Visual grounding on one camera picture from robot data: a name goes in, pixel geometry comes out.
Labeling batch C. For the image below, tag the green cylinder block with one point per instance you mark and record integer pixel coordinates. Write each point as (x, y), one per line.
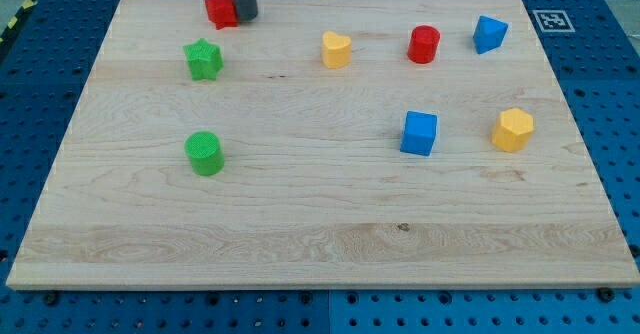
(204, 151)

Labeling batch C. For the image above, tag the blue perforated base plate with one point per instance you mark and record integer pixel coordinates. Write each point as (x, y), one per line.
(41, 80)

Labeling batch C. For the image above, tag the green star block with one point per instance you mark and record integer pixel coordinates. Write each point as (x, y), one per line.
(204, 60)

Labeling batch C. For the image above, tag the blue cube block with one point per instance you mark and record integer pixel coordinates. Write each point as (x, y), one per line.
(419, 133)

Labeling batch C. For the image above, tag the blue triangle block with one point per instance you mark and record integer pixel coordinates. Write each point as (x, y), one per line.
(489, 34)

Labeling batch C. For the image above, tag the wooden board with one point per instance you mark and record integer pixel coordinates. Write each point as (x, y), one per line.
(315, 192)

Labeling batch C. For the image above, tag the red star block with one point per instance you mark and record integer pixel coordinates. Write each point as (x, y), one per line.
(221, 13)

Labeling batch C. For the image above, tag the yellow hexagon block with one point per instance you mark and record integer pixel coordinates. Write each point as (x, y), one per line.
(512, 130)

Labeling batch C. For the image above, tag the red cylinder block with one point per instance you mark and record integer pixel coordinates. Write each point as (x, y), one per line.
(423, 44)

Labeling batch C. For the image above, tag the yellow heart block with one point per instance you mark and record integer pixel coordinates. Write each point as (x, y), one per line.
(335, 50)

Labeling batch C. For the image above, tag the white fiducial marker tag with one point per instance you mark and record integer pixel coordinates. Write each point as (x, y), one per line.
(553, 21)

